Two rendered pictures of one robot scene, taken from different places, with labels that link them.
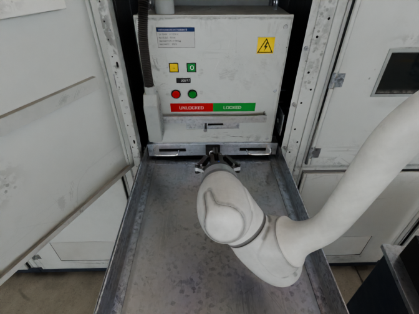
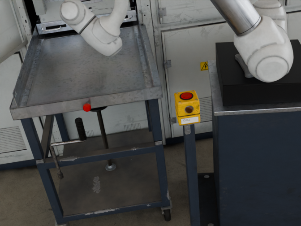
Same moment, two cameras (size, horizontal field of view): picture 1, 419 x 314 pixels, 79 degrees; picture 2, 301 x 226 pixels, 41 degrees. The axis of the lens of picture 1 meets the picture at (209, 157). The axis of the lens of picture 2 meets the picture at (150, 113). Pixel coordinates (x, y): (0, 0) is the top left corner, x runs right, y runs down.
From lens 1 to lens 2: 1.29 m
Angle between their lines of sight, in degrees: 4
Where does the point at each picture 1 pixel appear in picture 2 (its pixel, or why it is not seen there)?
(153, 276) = (46, 80)
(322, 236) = (116, 12)
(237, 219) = (74, 6)
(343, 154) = (184, 10)
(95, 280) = (6, 176)
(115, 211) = not seen: hidden behind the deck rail
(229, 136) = (97, 9)
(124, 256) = (27, 76)
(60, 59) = not seen: outside the picture
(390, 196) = not seen: hidden behind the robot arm
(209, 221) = (62, 10)
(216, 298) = (84, 81)
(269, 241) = (96, 23)
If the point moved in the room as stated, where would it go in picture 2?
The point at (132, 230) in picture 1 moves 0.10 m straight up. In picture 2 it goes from (31, 67) to (25, 48)
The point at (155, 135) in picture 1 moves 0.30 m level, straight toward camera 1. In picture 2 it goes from (40, 9) to (47, 29)
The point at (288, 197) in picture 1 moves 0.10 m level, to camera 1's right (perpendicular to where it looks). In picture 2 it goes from (140, 40) to (160, 37)
